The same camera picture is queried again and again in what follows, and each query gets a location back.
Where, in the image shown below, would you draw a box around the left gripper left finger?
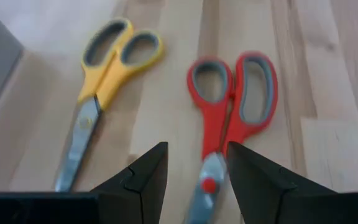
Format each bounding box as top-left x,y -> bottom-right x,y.
90,141 -> 169,224

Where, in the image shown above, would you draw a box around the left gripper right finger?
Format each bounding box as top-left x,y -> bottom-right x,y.
227,141 -> 338,224

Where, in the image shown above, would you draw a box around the red handled scissors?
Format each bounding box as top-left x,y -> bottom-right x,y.
183,51 -> 279,224

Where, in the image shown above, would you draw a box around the yellow handled scissors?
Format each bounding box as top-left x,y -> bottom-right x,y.
54,17 -> 165,192

